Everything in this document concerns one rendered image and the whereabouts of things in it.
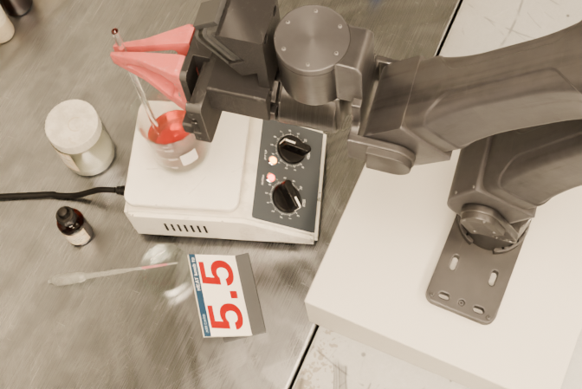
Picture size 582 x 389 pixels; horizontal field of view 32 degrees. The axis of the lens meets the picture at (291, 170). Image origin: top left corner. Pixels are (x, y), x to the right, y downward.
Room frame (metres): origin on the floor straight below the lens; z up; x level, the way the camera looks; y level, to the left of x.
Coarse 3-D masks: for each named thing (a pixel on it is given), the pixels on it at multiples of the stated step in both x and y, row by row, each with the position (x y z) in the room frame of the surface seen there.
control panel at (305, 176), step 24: (264, 120) 0.49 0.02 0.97; (264, 144) 0.46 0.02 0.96; (312, 144) 0.47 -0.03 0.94; (264, 168) 0.44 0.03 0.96; (288, 168) 0.44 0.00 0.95; (312, 168) 0.44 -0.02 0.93; (264, 192) 0.41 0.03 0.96; (312, 192) 0.41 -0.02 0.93; (264, 216) 0.39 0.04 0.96; (288, 216) 0.39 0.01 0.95; (312, 216) 0.39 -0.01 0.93
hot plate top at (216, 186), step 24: (240, 120) 0.49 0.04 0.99; (144, 144) 0.48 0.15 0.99; (216, 144) 0.46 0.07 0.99; (240, 144) 0.46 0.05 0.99; (144, 168) 0.45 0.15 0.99; (216, 168) 0.44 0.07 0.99; (240, 168) 0.43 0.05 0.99; (144, 192) 0.43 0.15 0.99; (168, 192) 0.42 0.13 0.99; (192, 192) 0.41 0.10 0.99; (216, 192) 0.41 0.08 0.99; (240, 192) 0.41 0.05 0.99
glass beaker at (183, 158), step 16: (160, 96) 0.49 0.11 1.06; (144, 112) 0.48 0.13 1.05; (160, 112) 0.49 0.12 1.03; (144, 128) 0.47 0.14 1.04; (160, 144) 0.44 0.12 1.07; (176, 144) 0.44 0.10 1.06; (192, 144) 0.44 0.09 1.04; (208, 144) 0.46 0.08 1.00; (160, 160) 0.44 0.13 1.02; (176, 160) 0.44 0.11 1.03; (192, 160) 0.44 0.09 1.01
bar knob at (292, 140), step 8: (288, 136) 0.47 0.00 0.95; (280, 144) 0.46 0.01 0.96; (288, 144) 0.46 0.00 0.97; (296, 144) 0.46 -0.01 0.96; (304, 144) 0.46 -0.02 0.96; (280, 152) 0.45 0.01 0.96; (288, 152) 0.45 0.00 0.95; (296, 152) 0.45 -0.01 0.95; (304, 152) 0.45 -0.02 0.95; (288, 160) 0.45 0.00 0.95; (296, 160) 0.45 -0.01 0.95
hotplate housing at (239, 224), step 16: (256, 128) 0.48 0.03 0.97; (256, 144) 0.46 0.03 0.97; (256, 160) 0.45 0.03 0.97; (320, 176) 0.43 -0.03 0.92; (320, 192) 0.41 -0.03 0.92; (128, 208) 0.42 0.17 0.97; (144, 208) 0.42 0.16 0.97; (160, 208) 0.41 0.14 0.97; (240, 208) 0.40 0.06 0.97; (320, 208) 0.40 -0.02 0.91; (144, 224) 0.41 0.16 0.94; (160, 224) 0.40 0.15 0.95; (176, 224) 0.40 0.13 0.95; (192, 224) 0.40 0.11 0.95; (208, 224) 0.39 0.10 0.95; (224, 224) 0.39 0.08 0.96; (240, 224) 0.38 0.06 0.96; (256, 224) 0.38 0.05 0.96; (272, 224) 0.38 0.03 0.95; (256, 240) 0.38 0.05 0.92; (272, 240) 0.37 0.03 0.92; (288, 240) 0.37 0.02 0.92; (304, 240) 0.36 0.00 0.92
